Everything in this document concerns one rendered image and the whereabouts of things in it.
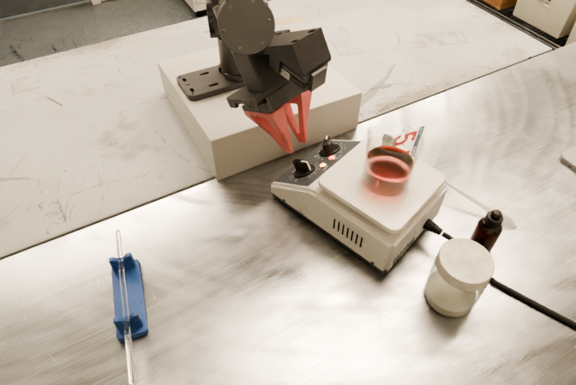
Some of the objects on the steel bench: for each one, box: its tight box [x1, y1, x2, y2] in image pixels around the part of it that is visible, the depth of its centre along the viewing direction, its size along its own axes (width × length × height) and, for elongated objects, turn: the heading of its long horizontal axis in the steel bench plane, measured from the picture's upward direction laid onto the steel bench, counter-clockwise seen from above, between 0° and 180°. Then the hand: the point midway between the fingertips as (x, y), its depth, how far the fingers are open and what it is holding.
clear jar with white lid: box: [423, 238, 495, 318], centre depth 51 cm, size 6×6×8 cm
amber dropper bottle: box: [470, 209, 504, 252], centre depth 57 cm, size 3×3×7 cm
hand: (294, 141), depth 60 cm, fingers closed
